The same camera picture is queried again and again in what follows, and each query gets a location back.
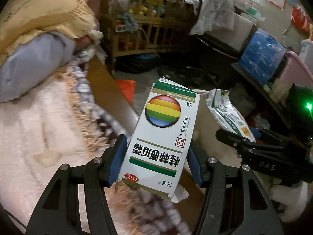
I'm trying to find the blue wrapped pack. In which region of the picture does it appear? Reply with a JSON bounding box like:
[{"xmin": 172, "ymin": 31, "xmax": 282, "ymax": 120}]
[{"xmin": 238, "ymin": 28, "xmax": 288, "ymax": 85}]

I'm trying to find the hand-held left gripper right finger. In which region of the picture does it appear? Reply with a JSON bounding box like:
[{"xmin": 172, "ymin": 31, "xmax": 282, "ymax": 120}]
[{"xmin": 187, "ymin": 139, "xmax": 284, "ymax": 235}]

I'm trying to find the grey box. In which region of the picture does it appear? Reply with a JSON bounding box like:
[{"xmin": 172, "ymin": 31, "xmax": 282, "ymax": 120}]
[{"xmin": 202, "ymin": 12, "xmax": 255, "ymax": 55}]

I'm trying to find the yellow embroidered pillow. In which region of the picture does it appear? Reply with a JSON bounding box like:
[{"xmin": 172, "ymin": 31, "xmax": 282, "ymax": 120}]
[{"xmin": 0, "ymin": 0, "xmax": 99, "ymax": 62}]

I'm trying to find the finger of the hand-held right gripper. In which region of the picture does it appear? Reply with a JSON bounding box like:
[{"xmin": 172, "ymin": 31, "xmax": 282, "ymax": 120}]
[
  {"xmin": 215, "ymin": 128, "xmax": 283, "ymax": 156},
  {"xmin": 249, "ymin": 127, "xmax": 305, "ymax": 148}
]

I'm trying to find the grey blue blanket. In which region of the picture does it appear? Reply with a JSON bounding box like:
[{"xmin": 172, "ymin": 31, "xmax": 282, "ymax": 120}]
[{"xmin": 0, "ymin": 31, "xmax": 77, "ymax": 103}]

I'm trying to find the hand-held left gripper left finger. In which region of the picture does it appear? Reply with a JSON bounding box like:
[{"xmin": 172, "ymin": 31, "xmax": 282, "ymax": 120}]
[{"xmin": 26, "ymin": 133, "xmax": 129, "ymax": 235}]

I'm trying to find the black shelf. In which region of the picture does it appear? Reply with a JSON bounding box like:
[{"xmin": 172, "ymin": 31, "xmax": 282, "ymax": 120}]
[{"xmin": 231, "ymin": 62, "xmax": 295, "ymax": 129}]

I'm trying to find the red hanging bag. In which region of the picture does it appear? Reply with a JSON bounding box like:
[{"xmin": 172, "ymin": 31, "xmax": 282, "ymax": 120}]
[{"xmin": 291, "ymin": 6, "xmax": 311, "ymax": 33}]

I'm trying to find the wooden crib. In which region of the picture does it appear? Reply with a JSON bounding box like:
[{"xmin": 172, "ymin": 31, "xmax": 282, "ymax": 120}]
[{"xmin": 100, "ymin": 0, "xmax": 204, "ymax": 72}]

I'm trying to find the pink plastic bin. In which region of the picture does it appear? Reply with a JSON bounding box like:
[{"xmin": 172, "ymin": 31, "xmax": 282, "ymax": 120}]
[{"xmin": 270, "ymin": 51, "xmax": 313, "ymax": 101}]

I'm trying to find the white printed plastic bag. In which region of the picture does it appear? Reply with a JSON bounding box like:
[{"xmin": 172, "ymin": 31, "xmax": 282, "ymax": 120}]
[{"xmin": 184, "ymin": 0, "xmax": 236, "ymax": 36}]

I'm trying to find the rainbow ball medicine box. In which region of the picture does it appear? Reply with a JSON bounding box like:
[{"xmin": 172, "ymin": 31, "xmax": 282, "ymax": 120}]
[{"xmin": 117, "ymin": 77, "xmax": 201, "ymax": 204}]

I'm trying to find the green white printed packet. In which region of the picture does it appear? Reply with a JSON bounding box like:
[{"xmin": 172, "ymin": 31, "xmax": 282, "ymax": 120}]
[{"xmin": 205, "ymin": 89, "xmax": 257, "ymax": 143}]

